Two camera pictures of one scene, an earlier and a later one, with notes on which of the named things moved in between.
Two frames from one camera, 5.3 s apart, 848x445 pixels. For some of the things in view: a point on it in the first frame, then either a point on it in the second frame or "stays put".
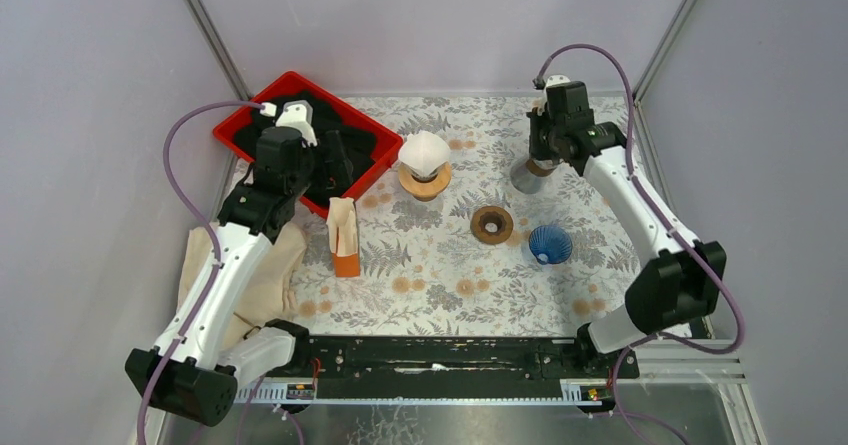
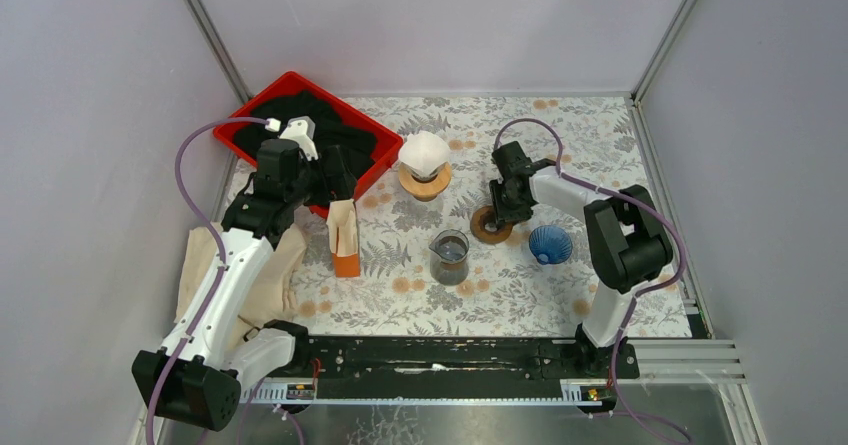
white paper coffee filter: x=424 y=152 stays put
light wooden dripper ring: x=426 y=190 stays put
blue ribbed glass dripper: x=550 y=244 stays put
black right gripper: x=535 y=151 → x=502 y=214
